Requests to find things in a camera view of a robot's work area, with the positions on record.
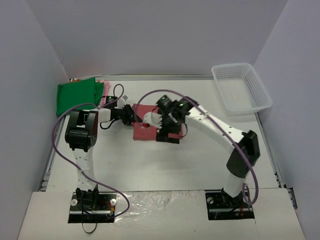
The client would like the red t shirt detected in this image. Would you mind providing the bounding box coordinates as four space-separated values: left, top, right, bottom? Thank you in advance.
132 104 184 141

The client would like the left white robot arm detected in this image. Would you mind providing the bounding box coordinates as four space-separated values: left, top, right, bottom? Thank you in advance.
65 95 134 210

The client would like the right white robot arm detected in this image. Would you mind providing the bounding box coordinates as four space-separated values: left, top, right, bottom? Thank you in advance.
151 95 261 207

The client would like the pink folded t shirt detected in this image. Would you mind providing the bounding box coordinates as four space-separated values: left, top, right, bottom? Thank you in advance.
96 79 110 107

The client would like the green folded t shirt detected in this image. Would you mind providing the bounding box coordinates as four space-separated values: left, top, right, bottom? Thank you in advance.
56 77 104 117

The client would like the white plastic basket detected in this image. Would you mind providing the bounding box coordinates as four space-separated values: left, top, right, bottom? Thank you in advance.
211 63 273 116

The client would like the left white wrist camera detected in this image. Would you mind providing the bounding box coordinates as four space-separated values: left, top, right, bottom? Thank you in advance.
116 95 128 109

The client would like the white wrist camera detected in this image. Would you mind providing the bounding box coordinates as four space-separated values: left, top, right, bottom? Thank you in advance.
142 111 163 129
116 95 128 109

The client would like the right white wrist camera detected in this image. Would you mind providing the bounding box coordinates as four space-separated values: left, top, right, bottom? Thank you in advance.
142 111 163 129

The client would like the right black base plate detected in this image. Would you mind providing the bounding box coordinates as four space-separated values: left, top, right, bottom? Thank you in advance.
205 189 255 221

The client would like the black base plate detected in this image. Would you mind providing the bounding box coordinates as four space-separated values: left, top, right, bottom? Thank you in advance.
205 189 255 221
68 192 117 224

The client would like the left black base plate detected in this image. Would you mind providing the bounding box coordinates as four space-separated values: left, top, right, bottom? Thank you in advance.
68 192 117 224

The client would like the thin black cable loop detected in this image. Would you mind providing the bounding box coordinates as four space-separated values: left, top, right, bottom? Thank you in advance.
81 214 99 235

